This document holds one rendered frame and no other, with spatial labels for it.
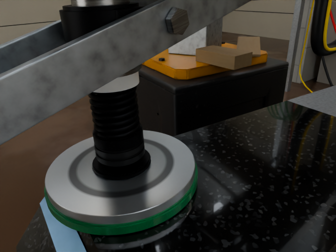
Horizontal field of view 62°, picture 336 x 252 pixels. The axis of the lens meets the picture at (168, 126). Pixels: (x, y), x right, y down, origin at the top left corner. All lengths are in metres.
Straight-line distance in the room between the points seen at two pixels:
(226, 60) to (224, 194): 0.73
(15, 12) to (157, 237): 6.15
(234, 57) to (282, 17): 5.36
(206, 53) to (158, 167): 0.78
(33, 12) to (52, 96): 6.17
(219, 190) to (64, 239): 0.21
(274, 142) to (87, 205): 0.34
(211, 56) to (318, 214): 0.82
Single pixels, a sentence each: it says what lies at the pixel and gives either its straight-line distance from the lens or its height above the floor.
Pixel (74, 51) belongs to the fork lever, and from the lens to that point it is 0.27.
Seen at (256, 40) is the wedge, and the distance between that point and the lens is 1.40.
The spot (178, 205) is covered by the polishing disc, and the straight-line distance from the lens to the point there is 0.36.
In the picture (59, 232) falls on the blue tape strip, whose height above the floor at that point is 0.78.
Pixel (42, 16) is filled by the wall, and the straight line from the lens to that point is 6.47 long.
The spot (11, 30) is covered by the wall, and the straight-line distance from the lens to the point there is 6.37.
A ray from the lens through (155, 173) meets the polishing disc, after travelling 0.39.
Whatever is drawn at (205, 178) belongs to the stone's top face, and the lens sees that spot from 0.43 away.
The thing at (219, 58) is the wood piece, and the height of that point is 0.81.
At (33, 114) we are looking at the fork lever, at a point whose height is 0.96.
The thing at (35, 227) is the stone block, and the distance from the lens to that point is 0.48.
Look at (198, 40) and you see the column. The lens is 1.26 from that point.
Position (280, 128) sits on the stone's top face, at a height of 0.80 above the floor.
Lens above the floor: 1.06
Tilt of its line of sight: 26 degrees down
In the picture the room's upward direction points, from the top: 2 degrees counter-clockwise
